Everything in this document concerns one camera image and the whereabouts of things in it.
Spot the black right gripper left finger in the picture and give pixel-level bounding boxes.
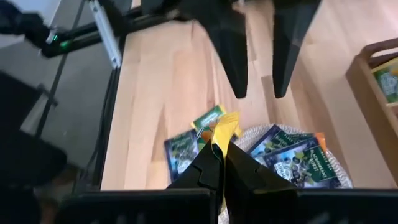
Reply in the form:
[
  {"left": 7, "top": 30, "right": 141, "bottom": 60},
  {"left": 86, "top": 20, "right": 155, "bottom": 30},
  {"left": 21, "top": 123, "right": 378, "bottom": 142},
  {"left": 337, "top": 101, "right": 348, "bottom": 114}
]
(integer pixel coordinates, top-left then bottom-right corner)
[{"left": 167, "top": 141, "right": 224, "bottom": 191}]

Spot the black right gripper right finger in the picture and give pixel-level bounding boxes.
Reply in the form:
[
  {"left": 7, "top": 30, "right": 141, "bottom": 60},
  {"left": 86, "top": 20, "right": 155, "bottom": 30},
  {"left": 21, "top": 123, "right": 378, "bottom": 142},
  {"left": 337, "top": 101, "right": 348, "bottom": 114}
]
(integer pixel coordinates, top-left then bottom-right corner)
[{"left": 223, "top": 141, "right": 299, "bottom": 192}]

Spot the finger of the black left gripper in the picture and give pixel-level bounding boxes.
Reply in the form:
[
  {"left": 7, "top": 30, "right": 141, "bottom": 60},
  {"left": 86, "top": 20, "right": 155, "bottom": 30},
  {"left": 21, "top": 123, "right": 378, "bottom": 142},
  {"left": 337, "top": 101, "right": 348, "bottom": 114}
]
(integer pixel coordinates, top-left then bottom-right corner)
[
  {"left": 272, "top": 0, "right": 323, "bottom": 100},
  {"left": 178, "top": 0, "right": 250, "bottom": 100}
]

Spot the dark green foil packet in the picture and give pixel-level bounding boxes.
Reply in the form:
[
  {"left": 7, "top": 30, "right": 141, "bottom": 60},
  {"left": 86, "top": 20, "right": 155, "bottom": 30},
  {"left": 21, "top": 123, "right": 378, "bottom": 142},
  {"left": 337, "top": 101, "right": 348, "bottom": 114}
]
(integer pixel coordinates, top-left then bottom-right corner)
[{"left": 164, "top": 129, "right": 200, "bottom": 184}]

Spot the blue blackcurrant tea sachet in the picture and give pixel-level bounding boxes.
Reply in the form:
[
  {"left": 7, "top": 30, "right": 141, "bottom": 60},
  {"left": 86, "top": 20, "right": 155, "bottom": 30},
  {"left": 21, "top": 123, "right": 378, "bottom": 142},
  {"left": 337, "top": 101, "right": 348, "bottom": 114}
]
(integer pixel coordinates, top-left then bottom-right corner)
[
  {"left": 263, "top": 136, "right": 342, "bottom": 190},
  {"left": 248, "top": 124, "right": 315, "bottom": 162}
]

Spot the yellow green tea sachet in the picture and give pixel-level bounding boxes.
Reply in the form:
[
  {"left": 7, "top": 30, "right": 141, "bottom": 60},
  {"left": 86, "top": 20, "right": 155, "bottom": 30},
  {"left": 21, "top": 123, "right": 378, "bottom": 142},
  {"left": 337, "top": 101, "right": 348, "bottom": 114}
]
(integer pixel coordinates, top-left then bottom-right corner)
[
  {"left": 190, "top": 104, "right": 243, "bottom": 147},
  {"left": 371, "top": 57, "right": 398, "bottom": 105},
  {"left": 210, "top": 111, "right": 242, "bottom": 215}
]

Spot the orange peach tea sachet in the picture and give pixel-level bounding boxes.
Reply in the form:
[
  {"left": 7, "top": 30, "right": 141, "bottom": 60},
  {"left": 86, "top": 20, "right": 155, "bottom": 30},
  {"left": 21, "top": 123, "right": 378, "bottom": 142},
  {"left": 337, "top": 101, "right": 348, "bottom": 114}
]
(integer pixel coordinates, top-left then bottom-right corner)
[{"left": 313, "top": 132, "right": 328, "bottom": 153}]

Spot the brown wooden compartment tray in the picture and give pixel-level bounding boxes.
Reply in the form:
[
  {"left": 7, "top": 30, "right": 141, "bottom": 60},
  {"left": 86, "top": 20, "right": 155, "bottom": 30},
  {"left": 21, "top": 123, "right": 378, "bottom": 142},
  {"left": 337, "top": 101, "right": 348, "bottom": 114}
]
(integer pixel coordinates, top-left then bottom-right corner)
[{"left": 345, "top": 37, "right": 398, "bottom": 187}]

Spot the black office chair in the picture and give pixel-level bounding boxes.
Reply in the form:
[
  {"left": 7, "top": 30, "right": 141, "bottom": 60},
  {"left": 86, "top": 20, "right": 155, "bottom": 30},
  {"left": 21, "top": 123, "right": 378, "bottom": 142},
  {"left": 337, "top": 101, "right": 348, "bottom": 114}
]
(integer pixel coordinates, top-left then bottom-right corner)
[{"left": 0, "top": 71, "right": 68, "bottom": 224}]

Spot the black device with green lights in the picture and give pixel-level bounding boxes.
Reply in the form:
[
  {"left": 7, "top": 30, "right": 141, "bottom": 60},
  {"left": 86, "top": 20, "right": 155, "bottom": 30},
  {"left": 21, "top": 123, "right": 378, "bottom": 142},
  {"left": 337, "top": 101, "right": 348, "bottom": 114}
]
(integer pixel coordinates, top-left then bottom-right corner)
[{"left": 0, "top": 0, "right": 105, "bottom": 59}]

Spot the round woven rope mat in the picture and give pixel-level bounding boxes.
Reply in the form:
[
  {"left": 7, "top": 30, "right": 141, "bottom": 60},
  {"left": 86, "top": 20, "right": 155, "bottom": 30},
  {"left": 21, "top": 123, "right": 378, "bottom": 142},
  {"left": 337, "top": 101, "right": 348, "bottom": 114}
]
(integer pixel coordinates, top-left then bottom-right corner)
[{"left": 233, "top": 123, "right": 354, "bottom": 190}]

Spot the silver bar on frame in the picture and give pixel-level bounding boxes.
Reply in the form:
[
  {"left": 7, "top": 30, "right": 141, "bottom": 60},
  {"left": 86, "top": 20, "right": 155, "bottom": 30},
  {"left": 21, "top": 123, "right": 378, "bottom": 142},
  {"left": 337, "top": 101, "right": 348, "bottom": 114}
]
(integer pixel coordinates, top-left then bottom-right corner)
[{"left": 88, "top": 0, "right": 123, "bottom": 68}]

